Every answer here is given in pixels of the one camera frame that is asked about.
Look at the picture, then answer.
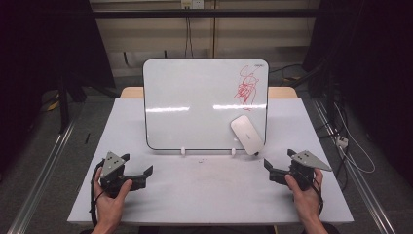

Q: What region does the white power strip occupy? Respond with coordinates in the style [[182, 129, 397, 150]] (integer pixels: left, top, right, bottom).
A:
[[335, 135, 350, 150]]

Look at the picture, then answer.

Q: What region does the white floor cable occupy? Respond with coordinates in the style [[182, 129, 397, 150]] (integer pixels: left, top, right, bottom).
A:
[[333, 102, 377, 175]]

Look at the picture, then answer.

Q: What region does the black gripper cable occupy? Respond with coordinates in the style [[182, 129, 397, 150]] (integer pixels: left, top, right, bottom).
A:
[[311, 177, 325, 216], [89, 159, 106, 227]]

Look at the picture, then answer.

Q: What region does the white wall outlet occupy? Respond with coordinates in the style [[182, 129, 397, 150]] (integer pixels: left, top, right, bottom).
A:
[[180, 0, 206, 10]]

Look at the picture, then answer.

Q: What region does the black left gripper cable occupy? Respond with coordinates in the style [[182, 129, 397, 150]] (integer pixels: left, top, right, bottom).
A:
[[89, 159, 106, 227]]

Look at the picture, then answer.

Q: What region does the black floor cable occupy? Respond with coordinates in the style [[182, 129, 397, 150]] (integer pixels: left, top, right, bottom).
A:
[[268, 63, 305, 75]]

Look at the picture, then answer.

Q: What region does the black metal stand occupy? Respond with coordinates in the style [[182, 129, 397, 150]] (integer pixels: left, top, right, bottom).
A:
[[56, 72, 115, 135]]

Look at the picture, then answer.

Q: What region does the wooden table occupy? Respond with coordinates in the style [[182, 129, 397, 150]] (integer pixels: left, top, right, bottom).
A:
[[119, 86, 299, 99]]

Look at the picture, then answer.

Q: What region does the white whiteboard eraser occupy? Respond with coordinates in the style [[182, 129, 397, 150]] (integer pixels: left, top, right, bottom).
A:
[[230, 114, 265, 156]]

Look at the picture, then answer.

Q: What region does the black curtain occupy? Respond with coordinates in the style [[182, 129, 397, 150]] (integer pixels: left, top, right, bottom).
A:
[[0, 0, 116, 176], [301, 0, 413, 186]]

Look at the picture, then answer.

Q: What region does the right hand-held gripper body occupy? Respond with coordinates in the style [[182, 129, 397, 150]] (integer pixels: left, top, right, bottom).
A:
[[289, 149, 333, 192]]

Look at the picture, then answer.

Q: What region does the black hanging cable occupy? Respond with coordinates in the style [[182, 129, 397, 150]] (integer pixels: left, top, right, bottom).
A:
[[184, 16, 194, 59]]

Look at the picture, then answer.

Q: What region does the metal floor rail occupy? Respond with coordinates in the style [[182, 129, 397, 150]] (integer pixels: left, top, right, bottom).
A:
[[312, 97, 397, 234], [7, 118, 79, 234]]

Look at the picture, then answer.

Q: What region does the person's right hand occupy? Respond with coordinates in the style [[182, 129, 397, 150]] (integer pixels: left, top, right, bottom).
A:
[[284, 168, 325, 225]]

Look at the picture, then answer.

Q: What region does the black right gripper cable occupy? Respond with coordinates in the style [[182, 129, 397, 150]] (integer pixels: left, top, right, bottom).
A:
[[311, 177, 325, 216]]

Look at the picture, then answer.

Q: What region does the white whiteboard with black rim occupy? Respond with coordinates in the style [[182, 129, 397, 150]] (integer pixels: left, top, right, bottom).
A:
[[142, 58, 270, 152]]

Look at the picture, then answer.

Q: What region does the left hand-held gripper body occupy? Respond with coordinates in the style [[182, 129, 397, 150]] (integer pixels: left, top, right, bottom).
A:
[[98, 151, 131, 198]]

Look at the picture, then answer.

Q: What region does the person's left hand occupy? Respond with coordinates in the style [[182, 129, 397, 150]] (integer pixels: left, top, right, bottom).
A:
[[93, 167, 134, 227]]

